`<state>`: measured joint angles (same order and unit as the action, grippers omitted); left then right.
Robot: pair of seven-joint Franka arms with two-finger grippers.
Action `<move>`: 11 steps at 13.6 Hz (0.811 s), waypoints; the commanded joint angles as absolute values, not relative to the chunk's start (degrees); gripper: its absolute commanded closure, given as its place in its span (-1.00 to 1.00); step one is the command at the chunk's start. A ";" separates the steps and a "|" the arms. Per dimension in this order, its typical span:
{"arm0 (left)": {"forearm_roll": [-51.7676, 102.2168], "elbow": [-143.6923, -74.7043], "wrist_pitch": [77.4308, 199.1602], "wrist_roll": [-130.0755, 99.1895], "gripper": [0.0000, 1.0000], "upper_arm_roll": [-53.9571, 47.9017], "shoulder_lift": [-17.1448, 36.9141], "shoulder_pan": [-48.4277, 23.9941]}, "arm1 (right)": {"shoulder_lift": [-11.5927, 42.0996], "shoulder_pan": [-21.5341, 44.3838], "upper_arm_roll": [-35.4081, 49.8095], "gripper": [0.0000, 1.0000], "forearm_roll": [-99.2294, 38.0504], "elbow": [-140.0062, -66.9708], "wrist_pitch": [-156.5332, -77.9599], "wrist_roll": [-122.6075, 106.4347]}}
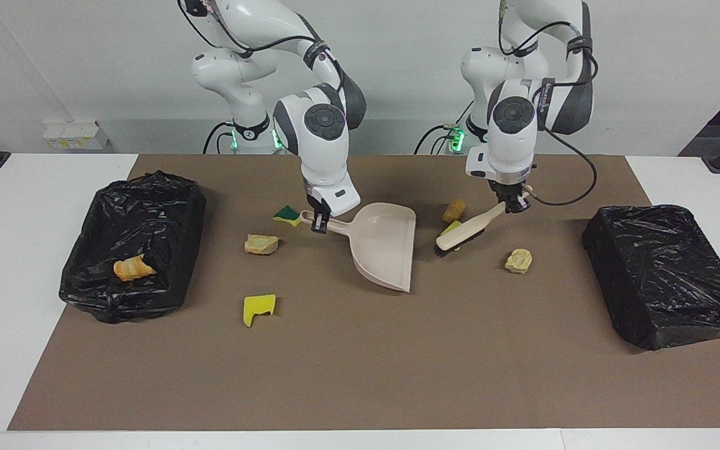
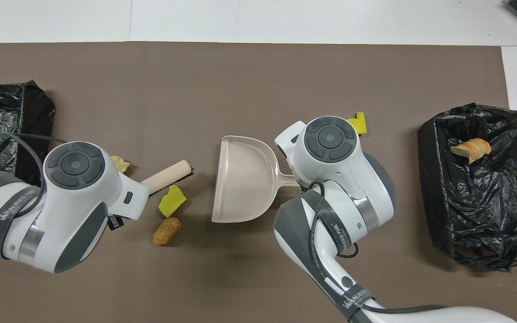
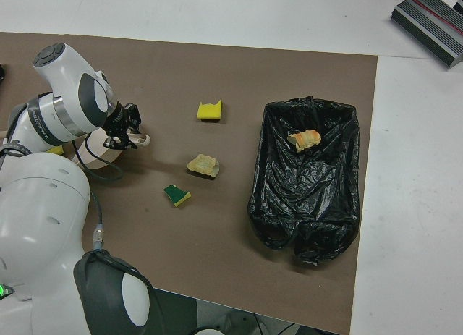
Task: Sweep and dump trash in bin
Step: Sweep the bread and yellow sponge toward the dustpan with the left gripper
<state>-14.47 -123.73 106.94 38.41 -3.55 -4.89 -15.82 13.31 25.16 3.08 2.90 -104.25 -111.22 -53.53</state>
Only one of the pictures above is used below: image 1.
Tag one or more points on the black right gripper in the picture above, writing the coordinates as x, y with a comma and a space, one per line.
318, 203

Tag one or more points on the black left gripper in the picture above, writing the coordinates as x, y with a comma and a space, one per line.
509, 189

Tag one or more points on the green and yellow sponge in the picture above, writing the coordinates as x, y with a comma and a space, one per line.
286, 214

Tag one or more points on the beige hand brush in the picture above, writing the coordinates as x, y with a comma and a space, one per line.
469, 228

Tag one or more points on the pale bread chunk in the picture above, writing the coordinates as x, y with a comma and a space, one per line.
518, 261

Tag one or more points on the brown bread bun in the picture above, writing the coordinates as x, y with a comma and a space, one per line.
454, 210

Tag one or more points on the tan toast piece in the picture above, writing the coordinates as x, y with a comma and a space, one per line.
261, 244

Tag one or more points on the yellow sponge chunk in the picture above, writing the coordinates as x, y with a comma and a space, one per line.
450, 227

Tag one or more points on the beige plastic dustpan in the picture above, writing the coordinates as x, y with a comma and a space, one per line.
385, 250

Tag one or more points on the notched yellow sponge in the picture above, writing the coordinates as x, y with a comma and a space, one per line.
254, 309

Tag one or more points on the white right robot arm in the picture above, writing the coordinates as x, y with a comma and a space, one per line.
322, 131

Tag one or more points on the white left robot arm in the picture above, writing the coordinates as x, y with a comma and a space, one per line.
513, 131

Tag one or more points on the bin covered by black bag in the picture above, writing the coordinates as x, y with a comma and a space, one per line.
666, 269

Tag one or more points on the open bin with black bag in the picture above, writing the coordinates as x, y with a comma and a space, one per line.
147, 219

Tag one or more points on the brown table mat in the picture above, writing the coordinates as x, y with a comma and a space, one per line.
360, 369

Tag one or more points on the orange croissant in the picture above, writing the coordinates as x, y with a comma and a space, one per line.
132, 269

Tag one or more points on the white wall power strip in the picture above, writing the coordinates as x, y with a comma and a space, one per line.
75, 134

